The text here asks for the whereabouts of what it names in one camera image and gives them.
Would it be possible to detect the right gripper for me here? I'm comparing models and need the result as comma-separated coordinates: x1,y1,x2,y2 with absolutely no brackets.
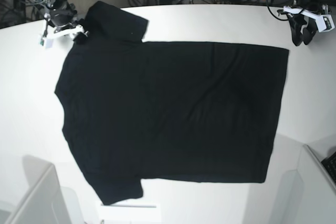
44,2,77,29

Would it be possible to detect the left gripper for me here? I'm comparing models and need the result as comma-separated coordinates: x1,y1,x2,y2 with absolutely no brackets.
287,0,328,46

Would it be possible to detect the black T-shirt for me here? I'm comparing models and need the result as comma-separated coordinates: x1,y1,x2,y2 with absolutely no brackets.
55,1,289,205

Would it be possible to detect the black keyboard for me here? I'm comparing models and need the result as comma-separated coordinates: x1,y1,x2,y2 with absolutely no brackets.
321,153,336,182

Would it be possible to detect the grey partition panel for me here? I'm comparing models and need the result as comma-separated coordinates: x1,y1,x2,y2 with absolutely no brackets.
1,155,84,223

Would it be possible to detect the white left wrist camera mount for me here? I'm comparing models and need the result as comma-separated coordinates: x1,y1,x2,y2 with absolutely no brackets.
278,4,335,33

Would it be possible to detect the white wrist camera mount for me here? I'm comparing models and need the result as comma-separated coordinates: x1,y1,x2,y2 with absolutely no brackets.
38,24,89,49
278,4,335,33

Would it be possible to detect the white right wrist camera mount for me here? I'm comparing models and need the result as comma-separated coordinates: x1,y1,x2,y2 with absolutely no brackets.
38,24,89,49

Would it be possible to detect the white table cable slot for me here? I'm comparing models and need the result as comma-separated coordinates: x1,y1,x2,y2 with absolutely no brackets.
94,200,161,222

